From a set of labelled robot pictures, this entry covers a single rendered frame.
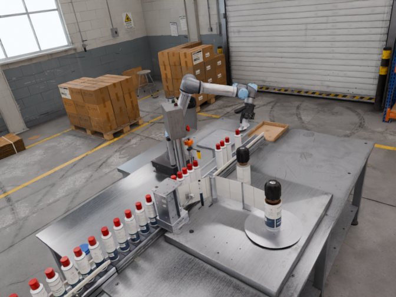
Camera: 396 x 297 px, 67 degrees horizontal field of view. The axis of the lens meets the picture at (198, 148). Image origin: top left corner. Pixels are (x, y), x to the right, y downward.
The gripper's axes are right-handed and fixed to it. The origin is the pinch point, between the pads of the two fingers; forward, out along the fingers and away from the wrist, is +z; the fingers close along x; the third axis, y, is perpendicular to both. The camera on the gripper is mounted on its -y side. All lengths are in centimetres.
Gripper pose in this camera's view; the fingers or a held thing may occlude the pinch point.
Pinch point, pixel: (241, 128)
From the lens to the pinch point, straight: 239.4
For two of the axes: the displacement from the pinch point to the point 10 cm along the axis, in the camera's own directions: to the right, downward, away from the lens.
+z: -2.0, 9.8, 0.6
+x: 6.0, 0.7, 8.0
